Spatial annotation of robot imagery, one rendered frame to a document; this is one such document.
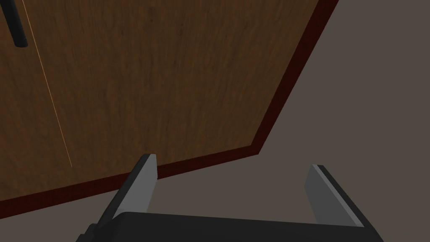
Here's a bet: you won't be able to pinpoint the brown wooden cupboard door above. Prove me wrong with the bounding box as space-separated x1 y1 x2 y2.
23 0 340 199
0 0 73 220

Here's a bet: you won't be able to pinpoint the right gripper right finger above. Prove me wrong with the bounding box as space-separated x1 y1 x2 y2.
304 164 366 228

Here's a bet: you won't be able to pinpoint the black bar handle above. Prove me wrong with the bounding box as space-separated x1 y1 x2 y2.
1 0 29 48

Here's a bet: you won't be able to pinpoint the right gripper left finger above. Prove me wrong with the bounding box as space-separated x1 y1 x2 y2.
97 153 158 226

